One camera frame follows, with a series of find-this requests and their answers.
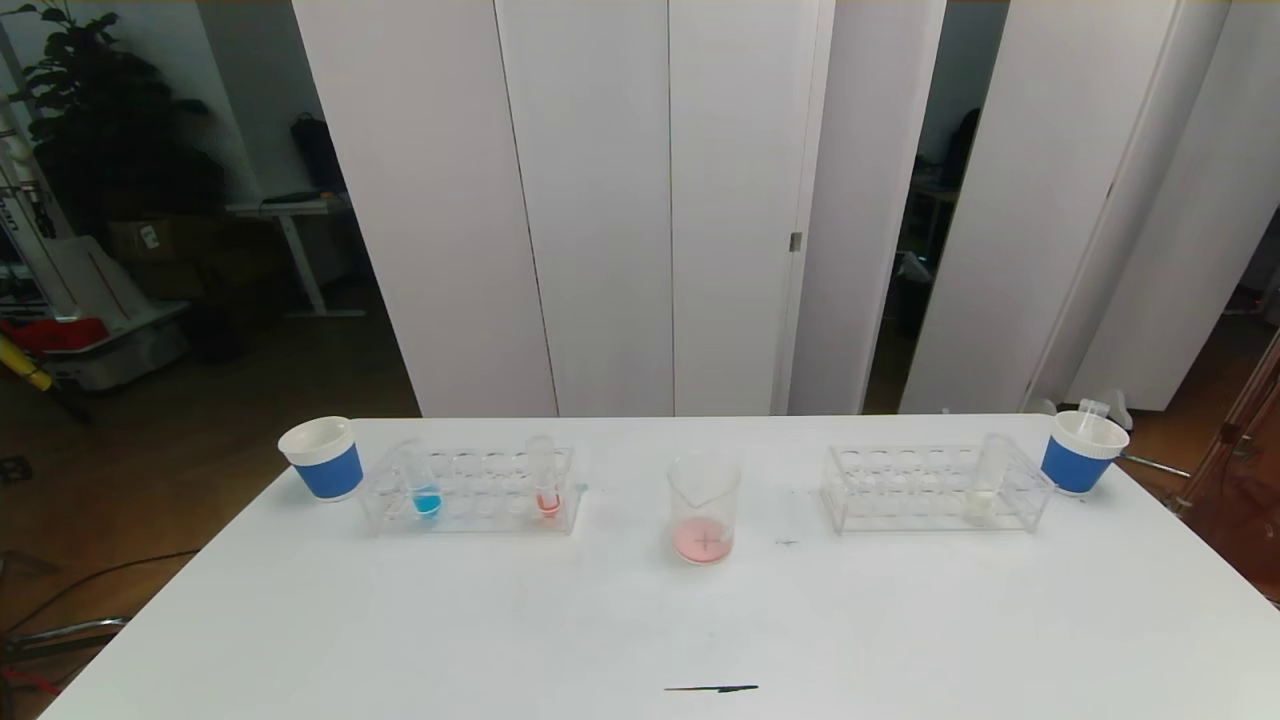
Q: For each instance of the brown cardboard box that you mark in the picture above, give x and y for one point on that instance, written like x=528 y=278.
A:
x=165 y=240

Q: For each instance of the red pigment test tube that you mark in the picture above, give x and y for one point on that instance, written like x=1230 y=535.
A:
x=547 y=502
x=1090 y=412

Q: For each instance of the grey crate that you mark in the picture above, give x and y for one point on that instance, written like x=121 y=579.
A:
x=120 y=352

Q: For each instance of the white folding partition screen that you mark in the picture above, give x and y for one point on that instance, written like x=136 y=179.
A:
x=600 y=200
x=1050 y=200

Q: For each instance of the metal floor leg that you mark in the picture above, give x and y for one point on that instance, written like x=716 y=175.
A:
x=60 y=635

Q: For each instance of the blue pigment test tube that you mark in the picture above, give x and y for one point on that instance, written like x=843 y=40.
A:
x=427 y=501

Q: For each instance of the dark green potted plant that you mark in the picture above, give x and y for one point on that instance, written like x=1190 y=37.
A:
x=100 y=130

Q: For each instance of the yellow tool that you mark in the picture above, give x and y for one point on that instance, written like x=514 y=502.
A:
x=25 y=365

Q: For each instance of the yellow pigment test tube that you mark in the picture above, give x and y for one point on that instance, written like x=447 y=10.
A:
x=982 y=504

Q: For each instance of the clear acrylic tube rack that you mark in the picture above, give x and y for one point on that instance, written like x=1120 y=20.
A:
x=920 y=512
x=475 y=516

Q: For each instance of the white floor object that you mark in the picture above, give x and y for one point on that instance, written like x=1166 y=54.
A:
x=1120 y=410

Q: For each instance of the black bag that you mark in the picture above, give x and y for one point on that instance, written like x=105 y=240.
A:
x=318 y=150

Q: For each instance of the blue white paper cup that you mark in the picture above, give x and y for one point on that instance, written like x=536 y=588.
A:
x=325 y=468
x=1078 y=464

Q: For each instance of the red box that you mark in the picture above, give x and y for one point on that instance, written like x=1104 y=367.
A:
x=50 y=333

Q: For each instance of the white board with red line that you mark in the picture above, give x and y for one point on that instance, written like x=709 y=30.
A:
x=85 y=280

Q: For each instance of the clear glass beaker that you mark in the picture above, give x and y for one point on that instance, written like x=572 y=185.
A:
x=705 y=535

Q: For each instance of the white standing desk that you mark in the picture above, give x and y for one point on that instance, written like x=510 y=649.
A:
x=290 y=208

